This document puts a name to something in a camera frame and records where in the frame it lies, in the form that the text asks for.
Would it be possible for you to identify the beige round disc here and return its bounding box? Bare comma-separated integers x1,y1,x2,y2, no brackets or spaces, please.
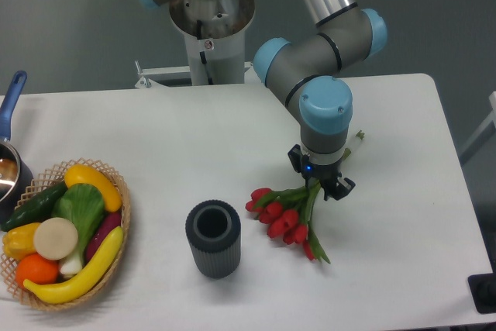
33,217,78,260

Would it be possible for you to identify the blue handled saucepan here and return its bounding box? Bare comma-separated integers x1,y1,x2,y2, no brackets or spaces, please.
0,70,34,224

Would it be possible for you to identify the yellow squash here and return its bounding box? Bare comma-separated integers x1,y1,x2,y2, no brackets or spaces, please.
64,164,122,212

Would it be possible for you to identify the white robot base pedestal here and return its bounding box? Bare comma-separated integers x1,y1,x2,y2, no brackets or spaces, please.
135,0,255,88

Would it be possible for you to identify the yellow banana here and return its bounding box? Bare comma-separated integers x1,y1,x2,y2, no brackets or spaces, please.
23,226,124,305

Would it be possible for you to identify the purple sweet potato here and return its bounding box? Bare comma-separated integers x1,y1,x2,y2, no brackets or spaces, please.
84,212,121,263

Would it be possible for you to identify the woven wicker basket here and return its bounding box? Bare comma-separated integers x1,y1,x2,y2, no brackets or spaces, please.
1,159,130,311

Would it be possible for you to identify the orange fruit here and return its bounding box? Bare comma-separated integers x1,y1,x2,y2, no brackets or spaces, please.
15,253,59,288

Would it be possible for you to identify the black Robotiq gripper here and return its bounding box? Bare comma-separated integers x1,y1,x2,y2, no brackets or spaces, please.
288,144,355,201

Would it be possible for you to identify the dark grey ribbed vase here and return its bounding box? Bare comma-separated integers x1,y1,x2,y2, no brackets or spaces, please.
185,199,241,279

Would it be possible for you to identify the yellow bell pepper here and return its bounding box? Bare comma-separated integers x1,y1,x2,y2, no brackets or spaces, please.
2,222,41,260

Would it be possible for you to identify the black device at table edge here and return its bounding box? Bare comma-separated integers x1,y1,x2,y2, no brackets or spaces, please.
467,273,495,314

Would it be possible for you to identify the green cucumber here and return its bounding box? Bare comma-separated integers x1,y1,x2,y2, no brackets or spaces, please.
1,182,67,232

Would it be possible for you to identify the white furniture frame at right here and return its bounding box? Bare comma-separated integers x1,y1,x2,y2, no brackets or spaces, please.
459,91,495,167

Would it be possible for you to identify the red tulip bouquet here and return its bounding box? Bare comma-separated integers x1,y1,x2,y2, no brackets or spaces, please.
245,129,366,264

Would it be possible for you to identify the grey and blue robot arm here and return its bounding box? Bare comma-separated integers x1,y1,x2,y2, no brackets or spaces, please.
139,0,388,200

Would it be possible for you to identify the green leafy bok choy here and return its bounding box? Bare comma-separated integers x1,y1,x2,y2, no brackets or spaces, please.
51,184,105,279

